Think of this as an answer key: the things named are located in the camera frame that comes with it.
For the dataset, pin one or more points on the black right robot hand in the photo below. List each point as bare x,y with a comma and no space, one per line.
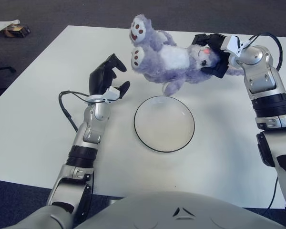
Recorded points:
217,41

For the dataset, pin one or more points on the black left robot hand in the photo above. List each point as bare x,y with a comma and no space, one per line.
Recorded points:
99,78

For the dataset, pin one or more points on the purple plush bunny doll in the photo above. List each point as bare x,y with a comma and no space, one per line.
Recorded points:
171,62

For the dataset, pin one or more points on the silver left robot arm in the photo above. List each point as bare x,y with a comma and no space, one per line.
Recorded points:
93,133

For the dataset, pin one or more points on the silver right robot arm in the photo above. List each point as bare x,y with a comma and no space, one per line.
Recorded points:
259,78

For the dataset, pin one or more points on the white plate black rim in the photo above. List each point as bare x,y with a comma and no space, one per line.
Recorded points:
164,128

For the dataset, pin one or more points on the black office chair base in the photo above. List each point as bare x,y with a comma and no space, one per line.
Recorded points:
4,69

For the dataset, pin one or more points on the black and gold box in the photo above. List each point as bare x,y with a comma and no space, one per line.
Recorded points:
16,31

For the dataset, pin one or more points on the grey robot torso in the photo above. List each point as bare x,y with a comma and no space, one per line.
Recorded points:
145,210

